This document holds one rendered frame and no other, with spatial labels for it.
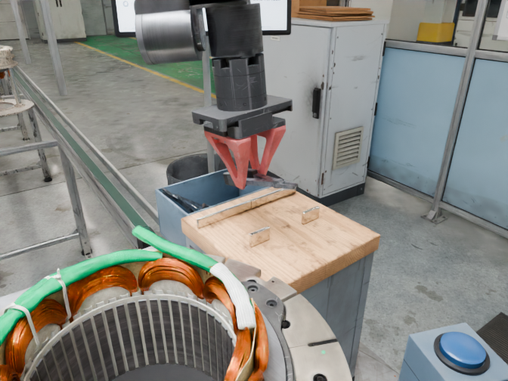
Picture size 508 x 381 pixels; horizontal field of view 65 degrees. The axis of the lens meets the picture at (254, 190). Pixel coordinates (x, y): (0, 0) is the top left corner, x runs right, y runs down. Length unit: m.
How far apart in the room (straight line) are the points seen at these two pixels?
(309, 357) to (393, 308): 1.76
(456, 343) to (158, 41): 0.42
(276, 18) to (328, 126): 1.36
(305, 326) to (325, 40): 2.18
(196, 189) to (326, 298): 0.30
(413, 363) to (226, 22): 0.39
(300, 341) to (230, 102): 0.25
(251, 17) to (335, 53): 2.05
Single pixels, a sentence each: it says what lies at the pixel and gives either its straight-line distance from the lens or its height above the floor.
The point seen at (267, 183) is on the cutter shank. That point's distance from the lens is 0.46.
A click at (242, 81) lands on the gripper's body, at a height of 1.27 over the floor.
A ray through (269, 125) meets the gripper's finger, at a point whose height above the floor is 1.22.
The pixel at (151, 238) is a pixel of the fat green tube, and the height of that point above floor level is 1.16.
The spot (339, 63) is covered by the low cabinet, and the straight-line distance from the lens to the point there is 2.51.
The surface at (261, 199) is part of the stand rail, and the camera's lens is 0.60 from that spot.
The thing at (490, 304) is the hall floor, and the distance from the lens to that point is 2.31.
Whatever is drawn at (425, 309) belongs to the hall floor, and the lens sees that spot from 2.14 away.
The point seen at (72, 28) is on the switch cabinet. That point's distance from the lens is 13.88.
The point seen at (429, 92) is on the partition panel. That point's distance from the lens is 2.76.
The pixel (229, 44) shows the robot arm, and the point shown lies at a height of 1.30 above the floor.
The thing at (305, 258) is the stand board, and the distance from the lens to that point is 0.49.
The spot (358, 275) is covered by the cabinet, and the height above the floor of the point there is 1.01.
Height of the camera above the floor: 1.35
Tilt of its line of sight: 26 degrees down
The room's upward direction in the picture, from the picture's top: straight up
